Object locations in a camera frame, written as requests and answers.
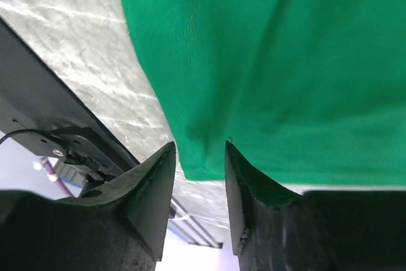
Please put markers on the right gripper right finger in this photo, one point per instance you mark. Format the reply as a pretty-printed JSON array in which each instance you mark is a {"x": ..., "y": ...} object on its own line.
[{"x": 274, "y": 228}]

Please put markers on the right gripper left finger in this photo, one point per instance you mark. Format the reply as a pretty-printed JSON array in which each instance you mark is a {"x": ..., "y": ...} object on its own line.
[{"x": 120, "y": 225}]

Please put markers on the green t shirt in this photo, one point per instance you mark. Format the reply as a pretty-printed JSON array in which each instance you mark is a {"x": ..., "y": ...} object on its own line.
[{"x": 310, "y": 91}]

